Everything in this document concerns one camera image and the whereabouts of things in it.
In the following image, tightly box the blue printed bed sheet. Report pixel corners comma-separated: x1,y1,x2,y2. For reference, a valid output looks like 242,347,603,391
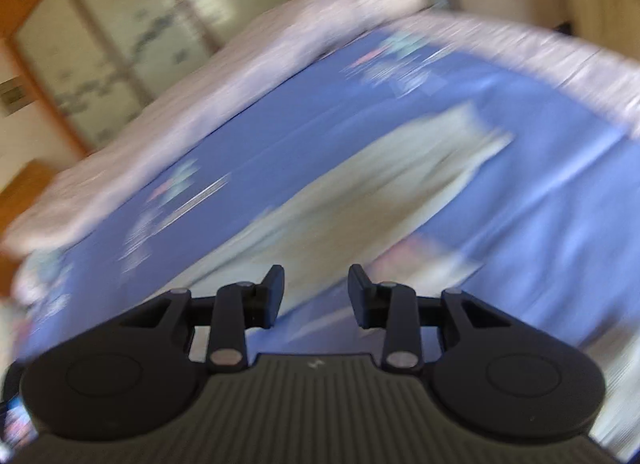
15,27,640,445

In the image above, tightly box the white wall switch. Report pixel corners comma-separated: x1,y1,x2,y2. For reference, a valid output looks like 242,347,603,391
0,78,27,118

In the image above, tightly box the beige knit sweater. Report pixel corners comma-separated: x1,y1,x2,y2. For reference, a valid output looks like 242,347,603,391
165,102,516,340

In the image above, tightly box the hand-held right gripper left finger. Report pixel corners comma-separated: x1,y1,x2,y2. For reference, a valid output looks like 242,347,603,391
117,264,286,374

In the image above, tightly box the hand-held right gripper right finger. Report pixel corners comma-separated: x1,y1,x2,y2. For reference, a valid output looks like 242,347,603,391
348,264,511,373

